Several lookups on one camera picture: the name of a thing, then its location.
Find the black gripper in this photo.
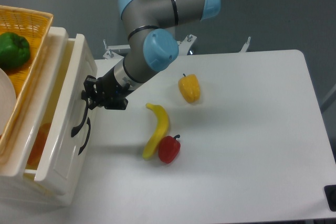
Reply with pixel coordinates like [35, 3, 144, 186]
[81, 75, 131, 110]

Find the white top drawer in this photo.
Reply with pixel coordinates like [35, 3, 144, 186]
[27, 34, 97, 197]

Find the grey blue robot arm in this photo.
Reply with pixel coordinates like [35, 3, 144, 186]
[82, 0, 221, 110]

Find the white drawer cabinet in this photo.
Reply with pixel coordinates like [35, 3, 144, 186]
[0, 27, 98, 208]

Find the orange bread loaf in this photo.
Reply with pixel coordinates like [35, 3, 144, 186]
[27, 123, 51, 166]

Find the yellow banana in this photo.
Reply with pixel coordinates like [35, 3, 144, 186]
[142, 103, 170, 159]

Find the white plate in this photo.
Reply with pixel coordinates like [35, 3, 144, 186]
[0, 69, 16, 135]

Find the green bell pepper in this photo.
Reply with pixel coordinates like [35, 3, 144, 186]
[1, 32, 30, 70]

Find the yellow wicker basket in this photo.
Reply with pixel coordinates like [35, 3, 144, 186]
[1, 5, 54, 155]

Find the red bell pepper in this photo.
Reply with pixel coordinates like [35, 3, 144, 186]
[158, 134, 181, 164]

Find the yellow bell pepper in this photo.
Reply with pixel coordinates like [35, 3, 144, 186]
[178, 74, 201, 103]

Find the black corner device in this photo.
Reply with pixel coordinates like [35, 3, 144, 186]
[324, 185, 336, 212]

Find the black top drawer handle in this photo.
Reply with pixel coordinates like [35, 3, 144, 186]
[71, 95, 89, 137]

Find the white table bracket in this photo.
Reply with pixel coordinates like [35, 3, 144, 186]
[177, 34, 197, 56]

